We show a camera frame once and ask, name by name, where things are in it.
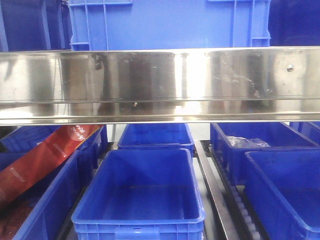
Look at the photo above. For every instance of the blue bin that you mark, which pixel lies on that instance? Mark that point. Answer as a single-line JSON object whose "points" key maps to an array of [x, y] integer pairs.
{"points": [[142, 195], [278, 135], [283, 187], [39, 213], [25, 138], [147, 136]]}

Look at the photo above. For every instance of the blue rear right bin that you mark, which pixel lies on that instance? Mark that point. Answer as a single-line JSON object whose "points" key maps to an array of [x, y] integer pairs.
{"points": [[278, 135]]}

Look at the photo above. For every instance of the red packaging bag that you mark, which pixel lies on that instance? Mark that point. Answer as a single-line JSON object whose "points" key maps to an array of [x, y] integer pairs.
{"points": [[33, 166]]}

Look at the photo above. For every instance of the steel roller track rail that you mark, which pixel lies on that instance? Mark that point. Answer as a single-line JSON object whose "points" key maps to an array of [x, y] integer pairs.
{"points": [[229, 215]]}

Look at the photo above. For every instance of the dark blue upper left crate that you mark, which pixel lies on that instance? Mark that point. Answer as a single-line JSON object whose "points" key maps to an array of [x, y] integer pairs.
{"points": [[34, 25]]}

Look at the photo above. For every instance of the stainless steel shelf beam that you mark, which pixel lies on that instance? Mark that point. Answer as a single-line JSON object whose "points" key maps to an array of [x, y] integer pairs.
{"points": [[201, 85]]}

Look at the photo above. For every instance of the blue rear left bin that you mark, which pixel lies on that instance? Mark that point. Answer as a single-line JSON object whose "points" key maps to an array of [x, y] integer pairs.
{"points": [[25, 138]]}

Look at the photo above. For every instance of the blue front right bin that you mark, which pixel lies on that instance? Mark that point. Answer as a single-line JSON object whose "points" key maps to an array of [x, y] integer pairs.
{"points": [[283, 187]]}

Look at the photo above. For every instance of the blue front centre bin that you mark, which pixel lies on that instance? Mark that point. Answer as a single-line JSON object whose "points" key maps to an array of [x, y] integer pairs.
{"points": [[142, 195]]}

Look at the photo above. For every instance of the blue rear centre bin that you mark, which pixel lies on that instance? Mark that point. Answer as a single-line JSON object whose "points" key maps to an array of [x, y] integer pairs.
{"points": [[147, 136]]}

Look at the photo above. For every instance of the blue front left bin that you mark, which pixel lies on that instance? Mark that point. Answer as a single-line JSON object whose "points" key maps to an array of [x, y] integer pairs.
{"points": [[39, 213]]}

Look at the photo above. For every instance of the dark blue upper right crate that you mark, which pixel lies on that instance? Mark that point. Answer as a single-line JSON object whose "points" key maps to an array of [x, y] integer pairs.
{"points": [[294, 23]]}

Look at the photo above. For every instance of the dark blue crate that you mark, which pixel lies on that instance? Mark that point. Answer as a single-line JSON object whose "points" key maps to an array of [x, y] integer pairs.
{"points": [[34, 25], [294, 23]]}

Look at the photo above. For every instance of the large blue upper crate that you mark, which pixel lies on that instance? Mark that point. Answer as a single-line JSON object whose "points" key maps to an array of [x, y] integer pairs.
{"points": [[168, 24]]}

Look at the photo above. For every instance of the clear plastic bag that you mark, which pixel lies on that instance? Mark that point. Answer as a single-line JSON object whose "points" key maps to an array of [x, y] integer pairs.
{"points": [[242, 142]]}

